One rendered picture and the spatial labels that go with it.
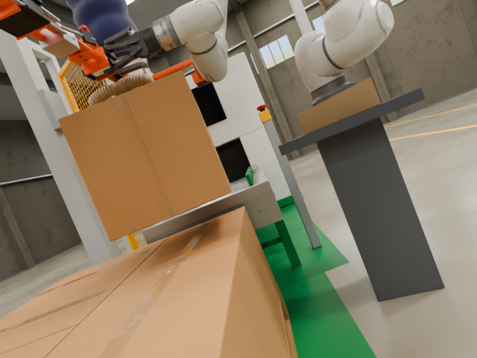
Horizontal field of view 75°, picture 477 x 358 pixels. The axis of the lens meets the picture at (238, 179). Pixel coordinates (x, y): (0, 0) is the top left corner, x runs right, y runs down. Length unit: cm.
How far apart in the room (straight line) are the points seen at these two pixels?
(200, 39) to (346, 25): 51
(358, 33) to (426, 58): 1175
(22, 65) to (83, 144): 185
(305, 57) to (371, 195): 61
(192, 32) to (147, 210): 55
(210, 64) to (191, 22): 16
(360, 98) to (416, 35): 1178
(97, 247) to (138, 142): 169
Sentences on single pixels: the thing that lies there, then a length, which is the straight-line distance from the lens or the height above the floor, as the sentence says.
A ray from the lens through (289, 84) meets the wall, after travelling 1261.
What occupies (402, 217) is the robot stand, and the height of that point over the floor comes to 32.
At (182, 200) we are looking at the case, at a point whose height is 71.
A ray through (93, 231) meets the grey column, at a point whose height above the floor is 68.
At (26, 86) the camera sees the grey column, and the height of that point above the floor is 184.
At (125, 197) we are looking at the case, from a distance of 100.
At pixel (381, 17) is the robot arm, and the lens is 124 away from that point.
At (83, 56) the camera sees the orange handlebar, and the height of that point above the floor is 119.
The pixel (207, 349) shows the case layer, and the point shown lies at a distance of 46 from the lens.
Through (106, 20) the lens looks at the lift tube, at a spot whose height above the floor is 140.
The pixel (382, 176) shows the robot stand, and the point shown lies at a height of 49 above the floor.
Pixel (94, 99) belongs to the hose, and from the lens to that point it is 119.
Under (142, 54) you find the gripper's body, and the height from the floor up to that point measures 117.
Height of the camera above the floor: 75
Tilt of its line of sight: 3 degrees down
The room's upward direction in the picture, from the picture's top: 22 degrees counter-clockwise
